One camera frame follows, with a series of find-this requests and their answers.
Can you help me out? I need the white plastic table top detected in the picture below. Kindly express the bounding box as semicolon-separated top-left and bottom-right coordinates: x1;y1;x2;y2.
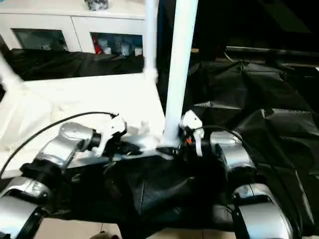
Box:
0;67;180;179

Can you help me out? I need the black work mat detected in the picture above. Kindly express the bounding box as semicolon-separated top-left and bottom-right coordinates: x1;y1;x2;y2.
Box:
0;47;319;237

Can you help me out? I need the black backdrop cloth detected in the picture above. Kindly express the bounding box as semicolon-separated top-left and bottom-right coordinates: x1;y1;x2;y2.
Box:
156;0;319;64

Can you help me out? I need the white glass-door sideboard cabinet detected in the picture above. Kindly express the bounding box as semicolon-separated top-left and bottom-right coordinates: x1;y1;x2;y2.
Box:
0;0;148;56

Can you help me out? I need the grey crumpled bag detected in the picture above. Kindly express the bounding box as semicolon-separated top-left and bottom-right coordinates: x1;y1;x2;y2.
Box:
83;0;109;11

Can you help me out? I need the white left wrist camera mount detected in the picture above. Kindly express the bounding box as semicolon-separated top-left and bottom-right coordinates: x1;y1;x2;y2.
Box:
93;113;128;158

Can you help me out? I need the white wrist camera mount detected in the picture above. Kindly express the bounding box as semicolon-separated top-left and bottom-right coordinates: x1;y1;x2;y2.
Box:
179;109;205;157
93;113;128;158

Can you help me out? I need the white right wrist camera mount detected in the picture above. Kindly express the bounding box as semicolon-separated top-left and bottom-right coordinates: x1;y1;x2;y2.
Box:
179;109;205;157

